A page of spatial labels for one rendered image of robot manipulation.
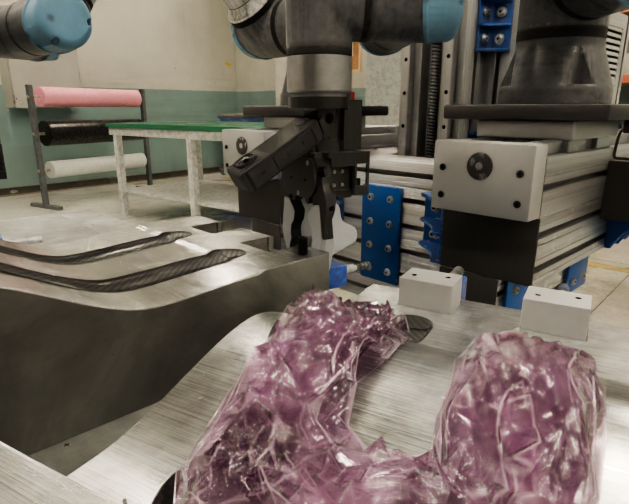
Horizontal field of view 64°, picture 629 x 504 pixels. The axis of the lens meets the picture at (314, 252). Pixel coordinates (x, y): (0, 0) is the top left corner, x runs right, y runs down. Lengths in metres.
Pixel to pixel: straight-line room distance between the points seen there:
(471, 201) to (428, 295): 0.23
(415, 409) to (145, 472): 0.13
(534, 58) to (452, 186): 0.21
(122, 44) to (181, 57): 0.93
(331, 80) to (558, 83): 0.32
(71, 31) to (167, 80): 7.36
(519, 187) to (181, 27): 7.88
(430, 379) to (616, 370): 0.18
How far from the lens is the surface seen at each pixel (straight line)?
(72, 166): 6.20
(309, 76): 0.58
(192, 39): 8.45
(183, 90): 8.27
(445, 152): 0.69
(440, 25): 0.61
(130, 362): 0.42
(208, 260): 0.53
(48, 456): 0.42
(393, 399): 0.27
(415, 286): 0.47
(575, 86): 0.77
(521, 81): 0.78
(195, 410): 0.29
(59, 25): 0.77
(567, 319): 0.46
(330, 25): 0.58
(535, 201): 0.65
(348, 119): 0.62
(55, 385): 0.41
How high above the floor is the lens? 1.03
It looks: 16 degrees down
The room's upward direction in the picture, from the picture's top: straight up
